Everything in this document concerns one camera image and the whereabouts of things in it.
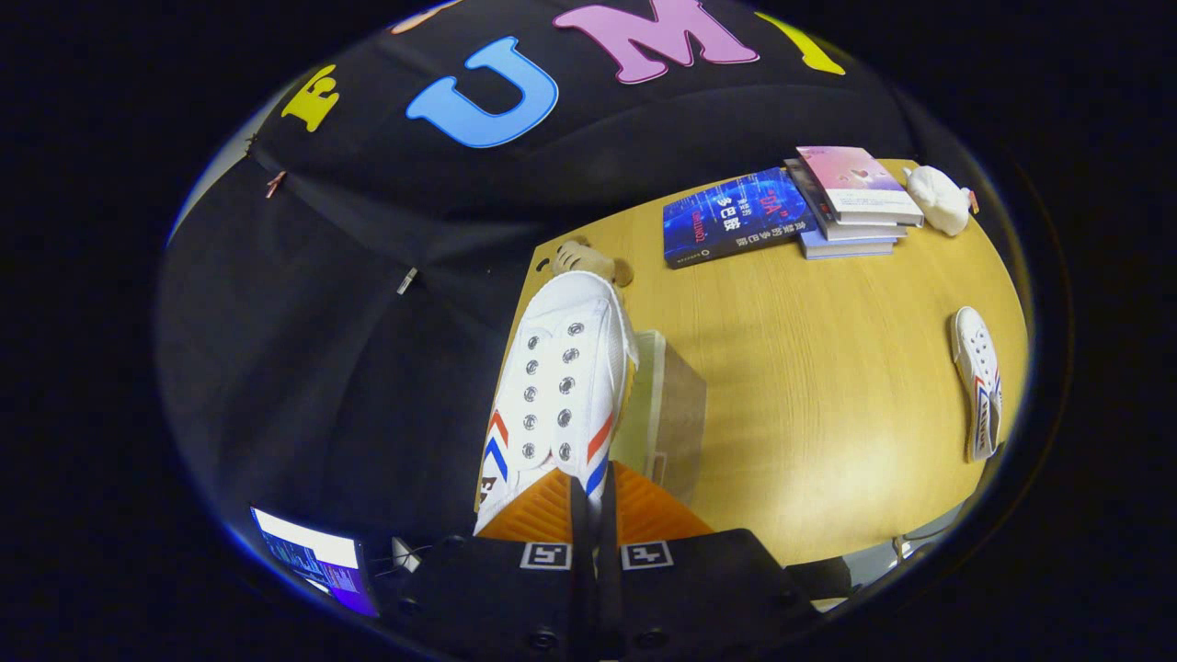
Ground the black chair part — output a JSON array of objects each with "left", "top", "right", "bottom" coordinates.
[{"left": 786, "top": 554, "right": 856, "bottom": 603}]

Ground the tan plush dog toy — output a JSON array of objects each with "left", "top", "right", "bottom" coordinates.
[{"left": 550, "top": 239, "right": 635, "bottom": 288}]

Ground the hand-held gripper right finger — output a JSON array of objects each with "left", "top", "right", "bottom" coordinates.
[{"left": 596, "top": 460, "right": 819, "bottom": 662}]

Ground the pink cover book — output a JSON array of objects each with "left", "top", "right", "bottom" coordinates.
[{"left": 796, "top": 145, "right": 925, "bottom": 227}]

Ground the computer screen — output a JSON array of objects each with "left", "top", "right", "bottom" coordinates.
[{"left": 250, "top": 506, "right": 380, "bottom": 617}]

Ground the dark blue book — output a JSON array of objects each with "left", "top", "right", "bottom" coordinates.
[{"left": 662, "top": 167, "right": 817, "bottom": 269}]

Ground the white plush toy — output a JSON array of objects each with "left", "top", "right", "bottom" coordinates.
[{"left": 906, "top": 165, "right": 977, "bottom": 237}]

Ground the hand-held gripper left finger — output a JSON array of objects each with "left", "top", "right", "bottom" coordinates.
[{"left": 382, "top": 469, "right": 594, "bottom": 662}]

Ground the black backdrop cloth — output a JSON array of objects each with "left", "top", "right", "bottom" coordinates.
[{"left": 156, "top": 0, "right": 1012, "bottom": 589}]

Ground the beige fabric storage box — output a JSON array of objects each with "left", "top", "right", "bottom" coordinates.
[{"left": 611, "top": 331, "right": 709, "bottom": 507}]

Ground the white canvas shoe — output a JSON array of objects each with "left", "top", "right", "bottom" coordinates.
[
  {"left": 950, "top": 306, "right": 1005, "bottom": 463},
  {"left": 474, "top": 271, "right": 640, "bottom": 536}
]

